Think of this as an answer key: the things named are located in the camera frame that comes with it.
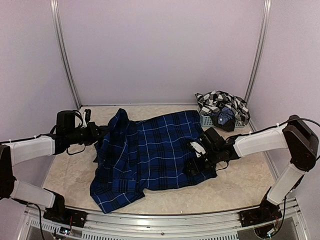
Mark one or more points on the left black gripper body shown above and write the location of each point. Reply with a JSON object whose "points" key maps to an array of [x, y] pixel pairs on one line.
{"points": [[91, 134]]}

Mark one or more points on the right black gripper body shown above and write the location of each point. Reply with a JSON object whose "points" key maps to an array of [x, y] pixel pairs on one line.
{"points": [[206, 165]]}

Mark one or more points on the light blue plastic basket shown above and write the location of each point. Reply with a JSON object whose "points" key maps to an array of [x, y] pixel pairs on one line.
{"points": [[206, 121]]}

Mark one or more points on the blue plaid long sleeve shirt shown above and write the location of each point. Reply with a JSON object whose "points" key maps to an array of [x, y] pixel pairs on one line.
{"points": [[146, 154]]}

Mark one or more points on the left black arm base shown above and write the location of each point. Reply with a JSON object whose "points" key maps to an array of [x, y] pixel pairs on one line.
{"points": [[59, 213]]}

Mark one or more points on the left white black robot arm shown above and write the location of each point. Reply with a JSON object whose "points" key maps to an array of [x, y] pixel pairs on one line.
{"points": [[71, 128]]}

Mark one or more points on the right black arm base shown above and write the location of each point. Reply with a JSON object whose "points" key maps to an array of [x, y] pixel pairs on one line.
{"points": [[265, 212]]}

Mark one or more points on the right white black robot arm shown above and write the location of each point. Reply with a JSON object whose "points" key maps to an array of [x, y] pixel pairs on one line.
{"points": [[293, 134]]}

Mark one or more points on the small blue check shirt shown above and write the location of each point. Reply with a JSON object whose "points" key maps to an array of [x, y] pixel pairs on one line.
{"points": [[224, 112]]}

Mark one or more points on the black white checkered shirt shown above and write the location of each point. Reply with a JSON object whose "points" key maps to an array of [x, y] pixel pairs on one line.
{"points": [[213, 102]]}

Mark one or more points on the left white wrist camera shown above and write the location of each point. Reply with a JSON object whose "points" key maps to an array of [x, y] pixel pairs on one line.
{"points": [[86, 117]]}

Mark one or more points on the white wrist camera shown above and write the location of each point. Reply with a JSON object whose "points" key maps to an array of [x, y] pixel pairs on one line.
{"points": [[86, 117], [197, 148]]}

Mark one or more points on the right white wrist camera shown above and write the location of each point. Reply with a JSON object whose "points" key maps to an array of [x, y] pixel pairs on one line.
{"points": [[197, 148]]}

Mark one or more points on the front aluminium rail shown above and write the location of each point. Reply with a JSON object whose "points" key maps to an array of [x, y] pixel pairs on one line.
{"points": [[219, 225]]}

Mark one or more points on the right aluminium frame post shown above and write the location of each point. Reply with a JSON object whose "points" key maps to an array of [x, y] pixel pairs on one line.
{"points": [[259, 49]]}

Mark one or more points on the aluminium frame post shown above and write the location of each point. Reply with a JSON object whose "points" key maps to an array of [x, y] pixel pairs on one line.
{"points": [[259, 49], [54, 5]]}

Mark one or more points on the left aluminium frame post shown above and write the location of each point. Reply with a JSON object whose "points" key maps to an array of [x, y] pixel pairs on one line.
{"points": [[54, 5]]}

